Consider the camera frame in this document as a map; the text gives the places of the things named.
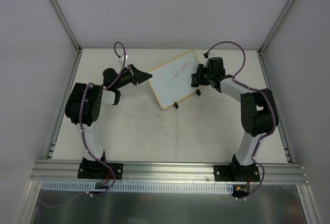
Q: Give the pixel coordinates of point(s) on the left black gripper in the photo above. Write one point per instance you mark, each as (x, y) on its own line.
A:
(133, 74)

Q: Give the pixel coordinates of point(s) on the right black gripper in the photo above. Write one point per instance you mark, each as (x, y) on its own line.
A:
(199, 74)

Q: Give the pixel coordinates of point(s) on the yellow framed whiteboard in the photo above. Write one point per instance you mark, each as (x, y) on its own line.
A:
(171, 81)

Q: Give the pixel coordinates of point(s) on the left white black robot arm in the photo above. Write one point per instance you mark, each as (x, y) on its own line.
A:
(84, 106)

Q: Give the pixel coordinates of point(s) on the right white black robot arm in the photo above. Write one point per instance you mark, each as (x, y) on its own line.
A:
(259, 118)

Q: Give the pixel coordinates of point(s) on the right black whiteboard foot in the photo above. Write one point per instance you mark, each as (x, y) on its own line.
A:
(198, 92)

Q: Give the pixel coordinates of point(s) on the black whiteboard foot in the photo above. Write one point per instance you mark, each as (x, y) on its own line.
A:
(198, 92)
(176, 105)

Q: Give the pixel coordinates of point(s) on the left black whiteboard foot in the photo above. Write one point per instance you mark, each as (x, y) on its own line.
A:
(176, 105)

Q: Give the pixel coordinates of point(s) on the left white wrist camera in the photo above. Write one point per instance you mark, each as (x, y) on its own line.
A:
(123, 59)

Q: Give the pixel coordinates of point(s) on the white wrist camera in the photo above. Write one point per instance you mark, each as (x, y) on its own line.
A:
(208, 55)
(123, 59)

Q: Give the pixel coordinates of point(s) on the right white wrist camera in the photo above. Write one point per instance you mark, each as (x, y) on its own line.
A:
(208, 55)

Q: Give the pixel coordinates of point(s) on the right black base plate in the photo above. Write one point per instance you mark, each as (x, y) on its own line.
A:
(236, 174)

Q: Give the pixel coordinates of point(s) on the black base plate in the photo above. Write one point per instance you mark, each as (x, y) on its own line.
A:
(236, 174)
(95, 170)

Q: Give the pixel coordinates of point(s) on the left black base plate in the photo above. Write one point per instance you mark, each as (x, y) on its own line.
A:
(95, 170)

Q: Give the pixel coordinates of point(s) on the white slotted cable duct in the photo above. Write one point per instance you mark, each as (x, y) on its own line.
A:
(139, 187)

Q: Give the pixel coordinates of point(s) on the aluminium mounting rail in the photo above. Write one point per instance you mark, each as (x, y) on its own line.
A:
(162, 172)

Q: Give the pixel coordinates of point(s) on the left aluminium frame post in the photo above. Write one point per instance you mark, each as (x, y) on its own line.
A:
(61, 16)

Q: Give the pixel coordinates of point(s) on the aluminium frame post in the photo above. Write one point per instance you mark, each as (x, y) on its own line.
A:
(61, 16)
(275, 27)

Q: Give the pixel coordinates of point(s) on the right aluminium frame post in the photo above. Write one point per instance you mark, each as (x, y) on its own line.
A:
(275, 27)

